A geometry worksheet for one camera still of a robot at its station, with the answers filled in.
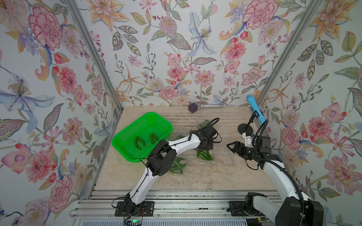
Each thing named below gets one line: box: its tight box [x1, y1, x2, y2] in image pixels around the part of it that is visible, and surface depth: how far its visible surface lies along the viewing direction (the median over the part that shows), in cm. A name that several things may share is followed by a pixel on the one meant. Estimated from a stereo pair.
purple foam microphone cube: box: [188, 102, 198, 114], surface depth 120 cm
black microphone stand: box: [237, 110, 260, 136], surface depth 108 cm
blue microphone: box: [246, 94, 266, 124], surface depth 93 cm
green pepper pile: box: [197, 149, 214, 161], surface depth 95 cm
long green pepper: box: [134, 136, 146, 150], surface depth 100 cm
